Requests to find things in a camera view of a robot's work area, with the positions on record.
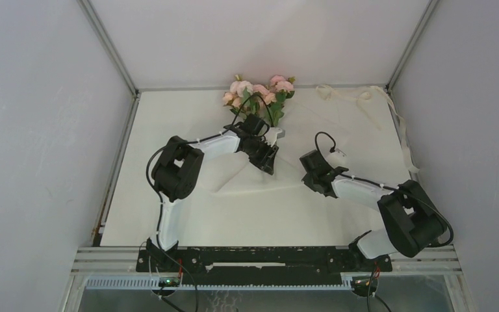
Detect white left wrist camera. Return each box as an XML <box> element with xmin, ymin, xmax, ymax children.
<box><xmin>264</xmin><ymin>127</ymin><xmax>285</xmax><ymax>146</ymax></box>

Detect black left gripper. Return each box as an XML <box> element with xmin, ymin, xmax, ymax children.
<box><xmin>242</xmin><ymin>138</ymin><xmax>278</xmax><ymax>175</ymax></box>

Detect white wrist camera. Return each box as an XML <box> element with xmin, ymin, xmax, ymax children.
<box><xmin>264</xmin><ymin>127</ymin><xmax>285</xmax><ymax>146</ymax></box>
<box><xmin>326</xmin><ymin>149</ymin><xmax>349</xmax><ymax>168</ymax></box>

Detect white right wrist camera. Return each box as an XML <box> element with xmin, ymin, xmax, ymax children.
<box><xmin>326</xmin><ymin>149</ymin><xmax>349</xmax><ymax>168</ymax></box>

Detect cream ribbon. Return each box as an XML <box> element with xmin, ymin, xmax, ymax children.
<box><xmin>315</xmin><ymin>84</ymin><xmax>421</xmax><ymax>174</ymax></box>

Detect black mounting rail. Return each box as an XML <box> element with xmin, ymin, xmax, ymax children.
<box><xmin>135</xmin><ymin>246</ymin><xmax>392</xmax><ymax>287</ymax></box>

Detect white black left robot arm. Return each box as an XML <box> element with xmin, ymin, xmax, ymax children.
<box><xmin>146</xmin><ymin>114</ymin><xmax>285</xmax><ymax>271</ymax></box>

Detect pink fake flower bouquet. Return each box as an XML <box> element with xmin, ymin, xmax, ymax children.
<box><xmin>222</xmin><ymin>74</ymin><xmax>296</xmax><ymax>127</ymax></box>

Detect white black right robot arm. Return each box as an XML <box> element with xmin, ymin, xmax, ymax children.
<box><xmin>300</xmin><ymin>150</ymin><xmax>454</xmax><ymax>270</ymax></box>

